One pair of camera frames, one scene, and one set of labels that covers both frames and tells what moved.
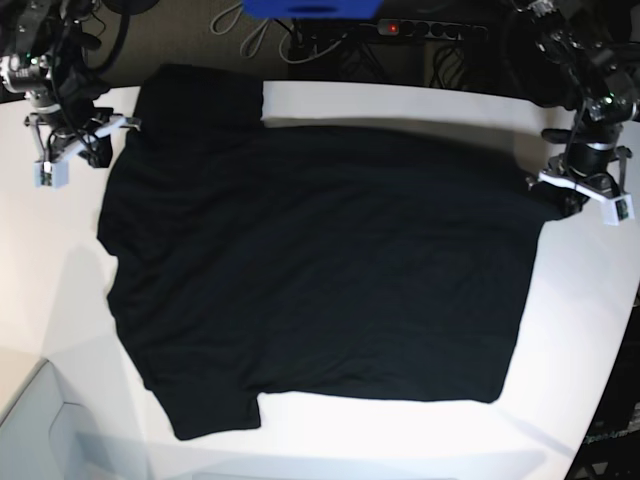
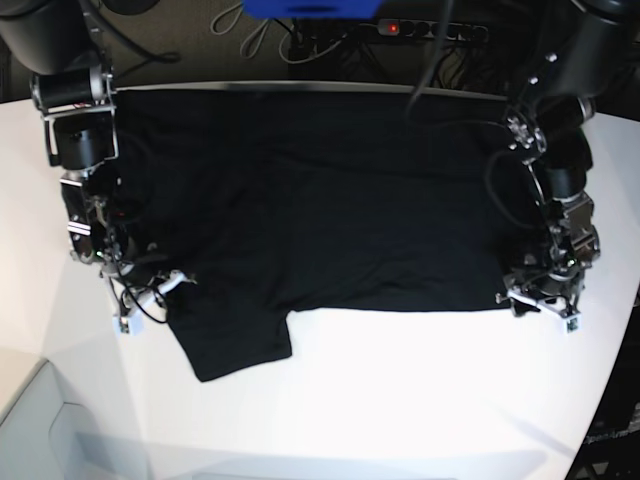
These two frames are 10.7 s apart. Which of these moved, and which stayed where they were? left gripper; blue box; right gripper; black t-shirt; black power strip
Moved: left gripper; right gripper; black t-shirt
Stayed: black power strip; blue box
